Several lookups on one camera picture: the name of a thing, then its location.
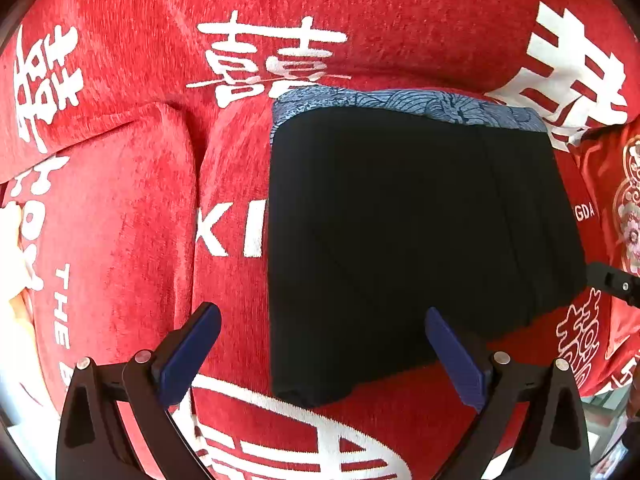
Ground black pants with blue waistband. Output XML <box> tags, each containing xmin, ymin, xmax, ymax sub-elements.
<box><xmin>267</xmin><ymin>87</ymin><xmax>588</xmax><ymax>408</ymax></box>

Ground red printed blanket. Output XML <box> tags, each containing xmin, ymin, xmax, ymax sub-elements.
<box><xmin>0</xmin><ymin>0</ymin><xmax>640</xmax><ymax>480</ymax></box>

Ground red embroidered satin quilt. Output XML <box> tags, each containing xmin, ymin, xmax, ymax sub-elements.
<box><xmin>552</xmin><ymin>120</ymin><xmax>640</xmax><ymax>398</ymax></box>

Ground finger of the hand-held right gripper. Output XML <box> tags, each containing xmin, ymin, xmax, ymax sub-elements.
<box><xmin>585</xmin><ymin>260</ymin><xmax>640</xmax><ymax>308</ymax></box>

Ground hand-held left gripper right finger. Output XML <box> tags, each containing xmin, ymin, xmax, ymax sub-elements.
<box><xmin>424</xmin><ymin>307</ymin><xmax>593</xmax><ymax>480</ymax></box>

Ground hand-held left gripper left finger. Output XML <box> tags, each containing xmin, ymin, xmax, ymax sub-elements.
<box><xmin>55</xmin><ymin>302</ymin><xmax>223</xmax><ymax>480</ymax></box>

